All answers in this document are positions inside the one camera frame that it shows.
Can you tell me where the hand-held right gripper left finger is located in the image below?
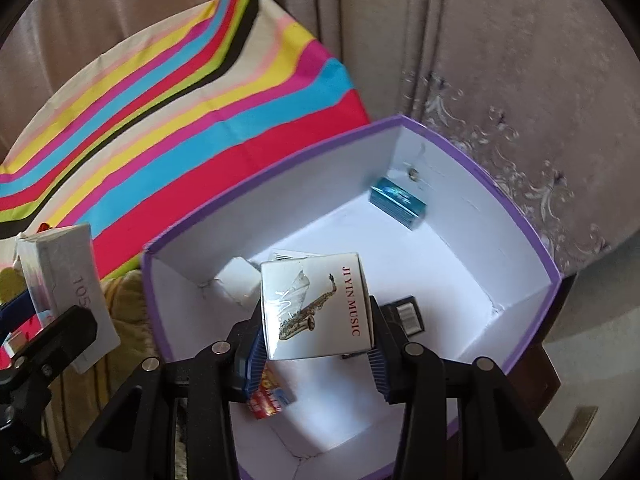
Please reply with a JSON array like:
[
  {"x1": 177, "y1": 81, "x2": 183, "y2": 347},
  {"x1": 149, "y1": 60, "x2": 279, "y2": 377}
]
[{"x1": 57, "y1": 305, "x2": 271, "y2": 480}]

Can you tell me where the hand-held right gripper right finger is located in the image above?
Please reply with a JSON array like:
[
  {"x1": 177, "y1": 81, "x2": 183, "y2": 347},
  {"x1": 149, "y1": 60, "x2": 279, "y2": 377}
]
[{"x1": 367, "y1": 296, "x2": 576, "y2": 480}]

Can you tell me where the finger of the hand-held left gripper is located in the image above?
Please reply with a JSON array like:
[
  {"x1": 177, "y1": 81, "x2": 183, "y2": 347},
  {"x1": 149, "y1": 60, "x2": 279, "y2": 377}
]
[
  {"x1": 0, "y1": 305, "x2": 98, "y2": 406},
  {"x1": 0, "y1": 299, "x2": 38, "y2": 333}
]

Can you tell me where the red box yellow print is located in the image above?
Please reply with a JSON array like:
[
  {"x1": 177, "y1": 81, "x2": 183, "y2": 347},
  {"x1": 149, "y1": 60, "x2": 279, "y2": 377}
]
[{"x1": 247, "y1": 362, "x2": 298, "y2": 420}]

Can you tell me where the long white box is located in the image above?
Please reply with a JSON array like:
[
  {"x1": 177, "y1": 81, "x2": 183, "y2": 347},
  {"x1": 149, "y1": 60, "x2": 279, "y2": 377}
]
[{"x1": 15, "y1": 224, "x2": 121, "y2": 373}]

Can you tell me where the white box saxophone print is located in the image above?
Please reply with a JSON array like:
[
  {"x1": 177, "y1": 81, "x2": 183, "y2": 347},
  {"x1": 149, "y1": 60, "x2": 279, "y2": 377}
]
[{"x1": 260, "y1": 252, "x2": 377, "y2": 361}]

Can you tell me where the purple storage box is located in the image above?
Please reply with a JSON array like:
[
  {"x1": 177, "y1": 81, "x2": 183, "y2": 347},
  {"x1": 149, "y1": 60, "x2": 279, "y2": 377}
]
[{"x1": 140, "y1": 115, "x2": 562, "y2": 480}]

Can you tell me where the black box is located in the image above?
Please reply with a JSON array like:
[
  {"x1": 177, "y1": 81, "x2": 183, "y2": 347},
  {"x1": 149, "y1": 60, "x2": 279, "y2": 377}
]
[{"x1": 341, "y1": 296, "x2": 427, "y2": 361}]

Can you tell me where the small white box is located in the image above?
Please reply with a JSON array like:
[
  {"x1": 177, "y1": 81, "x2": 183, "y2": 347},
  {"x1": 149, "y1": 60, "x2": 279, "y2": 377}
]
[{"x1": 214, "y1": 257, "x2": 263, "y2": 311}]

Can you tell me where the teal box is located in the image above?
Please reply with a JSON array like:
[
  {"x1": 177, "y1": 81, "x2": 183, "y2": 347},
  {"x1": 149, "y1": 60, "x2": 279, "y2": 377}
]
[{"x1": 369, "y1": 176, "x2": 427, "y2": 231}]

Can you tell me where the colourful striped cloth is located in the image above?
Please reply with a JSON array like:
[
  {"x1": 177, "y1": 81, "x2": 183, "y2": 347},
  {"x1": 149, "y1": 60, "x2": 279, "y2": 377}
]
[{"x1": 0, "y1": 0, "x2": 372, "y2": 281}]

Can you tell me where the beige curtain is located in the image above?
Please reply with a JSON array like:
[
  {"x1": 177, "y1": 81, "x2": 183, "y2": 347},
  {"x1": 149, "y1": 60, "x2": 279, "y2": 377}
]
[{"x1": 0, "y1": 0, "x2": 640, "y2": 281}]

